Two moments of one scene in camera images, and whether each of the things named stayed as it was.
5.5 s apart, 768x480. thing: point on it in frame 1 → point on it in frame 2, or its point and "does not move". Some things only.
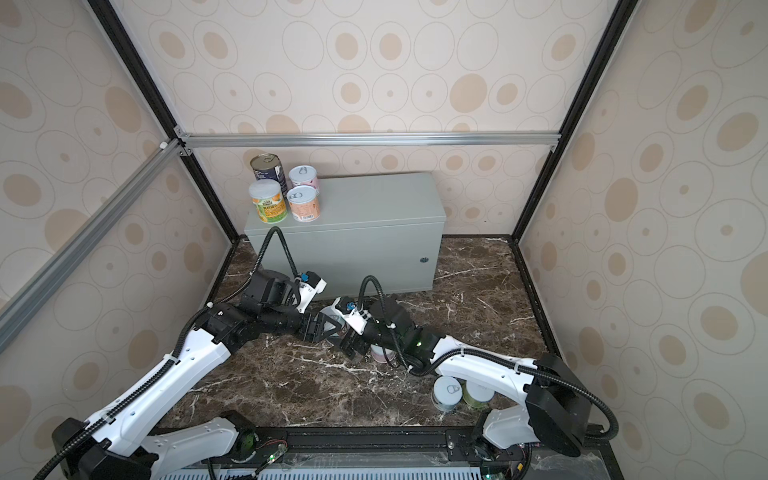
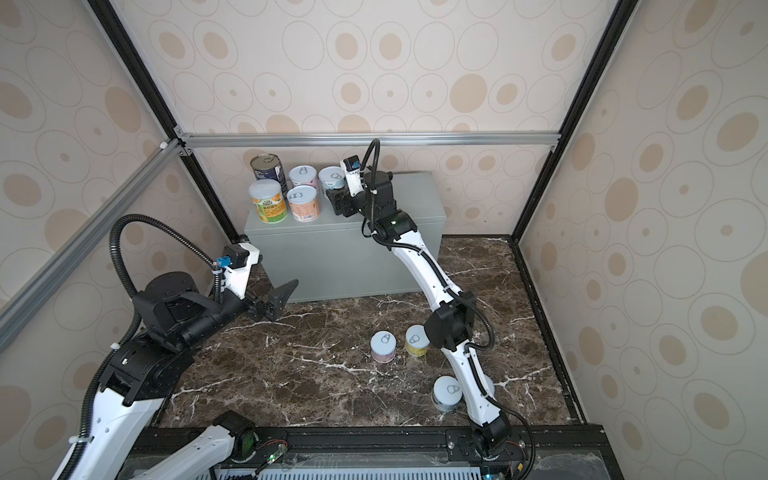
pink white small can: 304,175 does not move
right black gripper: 353,341 → 342,197
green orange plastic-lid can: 269,199 does not move
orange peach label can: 304,203 does not move
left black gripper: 317,331 → 274,303
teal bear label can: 447,392 does not move
